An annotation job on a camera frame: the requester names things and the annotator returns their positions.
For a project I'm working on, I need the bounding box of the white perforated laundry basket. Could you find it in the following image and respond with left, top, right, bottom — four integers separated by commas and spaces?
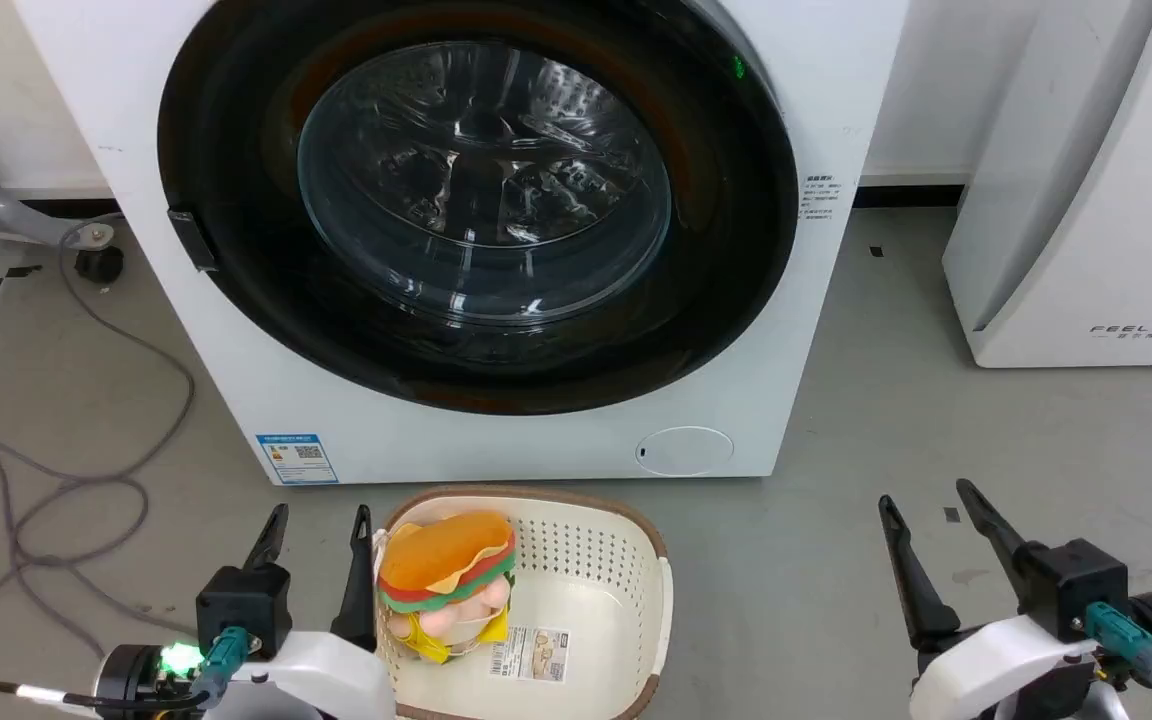
373, 486, 674, 720

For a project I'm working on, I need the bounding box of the round black glass washer door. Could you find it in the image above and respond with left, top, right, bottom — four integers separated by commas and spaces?
157, 0, 799, 416

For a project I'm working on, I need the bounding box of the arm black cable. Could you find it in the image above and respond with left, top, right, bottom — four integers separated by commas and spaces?
1084, 602, 1152, 720
0, 627, 251, 720

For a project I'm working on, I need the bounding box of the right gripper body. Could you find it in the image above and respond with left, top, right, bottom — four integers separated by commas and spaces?
911, 538, 1129, 720

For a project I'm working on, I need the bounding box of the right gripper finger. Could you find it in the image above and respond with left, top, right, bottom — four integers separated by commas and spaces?
956, 480, 1029, 601
879, 495, 962, 653

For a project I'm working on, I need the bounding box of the grey floor cable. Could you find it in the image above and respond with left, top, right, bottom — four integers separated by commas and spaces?
0, 215, 197, 661

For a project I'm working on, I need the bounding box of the blue energy label sticker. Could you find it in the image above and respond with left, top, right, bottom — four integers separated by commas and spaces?
256, 432, 339, 487

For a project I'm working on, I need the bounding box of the paper label with barcode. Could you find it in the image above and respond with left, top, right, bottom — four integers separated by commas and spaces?
489, 626, 571, 684

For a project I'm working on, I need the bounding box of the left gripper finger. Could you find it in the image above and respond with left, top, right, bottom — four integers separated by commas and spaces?
331, 505, 378, 653
241, 503, 289, 573

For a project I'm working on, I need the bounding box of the white front-load washing machine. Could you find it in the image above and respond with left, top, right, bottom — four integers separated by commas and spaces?
14, 0, 909, 487

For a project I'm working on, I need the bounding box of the white Feelbird appliance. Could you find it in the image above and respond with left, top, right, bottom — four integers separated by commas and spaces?
942, 0, 1152, 369

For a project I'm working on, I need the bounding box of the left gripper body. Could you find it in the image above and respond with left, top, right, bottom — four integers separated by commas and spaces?
198, 565, 397, 720

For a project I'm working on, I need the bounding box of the small text sticker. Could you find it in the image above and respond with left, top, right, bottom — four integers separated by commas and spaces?
800, 172, 845, 223

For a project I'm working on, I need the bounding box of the black plastic handle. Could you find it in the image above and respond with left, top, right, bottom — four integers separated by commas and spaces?
167, 208, 218, 273

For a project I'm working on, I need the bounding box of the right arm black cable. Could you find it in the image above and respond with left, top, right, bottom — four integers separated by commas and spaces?
1084, 602, 1152, 720

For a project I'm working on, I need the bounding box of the black caster wheel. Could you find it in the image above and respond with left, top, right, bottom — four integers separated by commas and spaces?
74, 222, 125, 284

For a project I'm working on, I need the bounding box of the hamburger plush toy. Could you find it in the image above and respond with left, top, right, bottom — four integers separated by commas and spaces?
377, 512, 517, 666

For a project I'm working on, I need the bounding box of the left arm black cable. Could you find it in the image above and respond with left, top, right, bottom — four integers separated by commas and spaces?
0, 627, 251, 720

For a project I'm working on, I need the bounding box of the round white filter cover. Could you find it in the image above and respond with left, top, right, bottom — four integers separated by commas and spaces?
635, 427, 735, 478

